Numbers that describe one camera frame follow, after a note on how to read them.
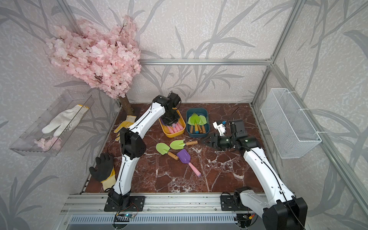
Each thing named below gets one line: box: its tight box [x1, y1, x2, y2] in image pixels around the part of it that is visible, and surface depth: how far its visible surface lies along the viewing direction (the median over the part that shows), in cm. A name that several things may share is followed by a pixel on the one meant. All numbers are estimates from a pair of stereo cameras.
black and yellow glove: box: [89, 152, 116, 191], surface depth 84 cm
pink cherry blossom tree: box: [45, 14, 142, 116], surface depth 76 cm
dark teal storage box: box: [185, 107, 211, 138], surface depth 107 cm
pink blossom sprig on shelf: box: [34, 135, 63, 152], surface depth 60 cm
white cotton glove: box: [41, 104, 90, 137], surface depth 68 cm
